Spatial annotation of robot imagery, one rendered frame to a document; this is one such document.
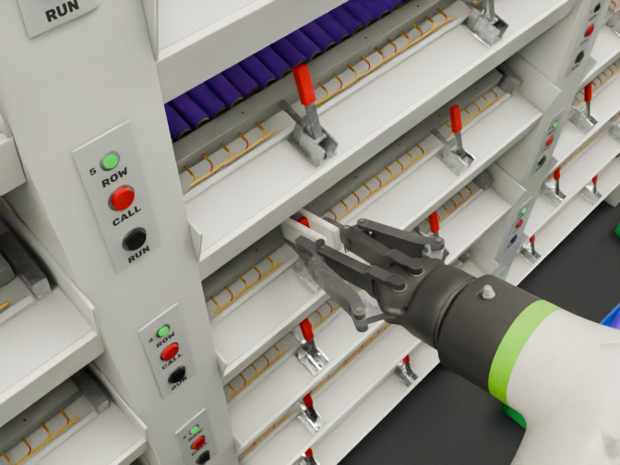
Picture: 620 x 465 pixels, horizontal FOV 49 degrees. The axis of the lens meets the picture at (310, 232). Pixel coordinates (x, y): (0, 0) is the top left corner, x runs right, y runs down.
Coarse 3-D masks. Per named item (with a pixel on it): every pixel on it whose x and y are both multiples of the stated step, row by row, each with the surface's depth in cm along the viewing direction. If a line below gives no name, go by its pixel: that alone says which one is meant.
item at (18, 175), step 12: (0, 108) 35; (0, 120) 36; (0, 132) 37; (0, 144) 37; (12, 144) 37; (0, 156) 37; (12, 156) 38; (0, 168) 38; (12, 168) 39; (0, 180) 39; (12, 180) 40; (24, 180) 40; (0, 192) 40
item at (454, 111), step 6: (450, 108) 86; (456, 108) 86; (450, 114) 86; (456, 114) 86; (450, 120) 87; (456, 120) 86; (456, 126) 87; (456, 132) 87; (456, 138) 88; (456, 144) 89; (456, 150) 90; (462, 150) 90
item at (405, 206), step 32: (512, 64) 98; (512, 96) 99; (544, 96) 97; (448, 128) 94; (480, 128) 95; (512, 128) 96; (480, 160) 93; (416, 192) 88; (448, 192) 89; (352, 224) 84; (416, 224) 90; (288, 256) 80; (352, 256) 82; (288, 288) 78; (224, 320) 75; (256, 320) 76; (288, 320) 76; (224, 352) 73; (256, 352) 76; (224, 384) 76
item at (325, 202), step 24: (456, 96) 94; (480, 96) 97; (432, 120) 91; (408, 144) 89; (360, 168) 85; (384, 168) 88; (336, 192) 83; (264, 240) 78; (240, 264) 76; (216, 288) 74; (216, 312) 74
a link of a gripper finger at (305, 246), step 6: (294, 240) 73; (300, 240) 72; (306, 240) 72; (300, 246) 72; (306, 246) 71; (312, 246) 71; (300, 252) 73; (306, 252) 72; (312, 252) 71; (324, 258) 70; (312, 270) 69; (312, 276) 70
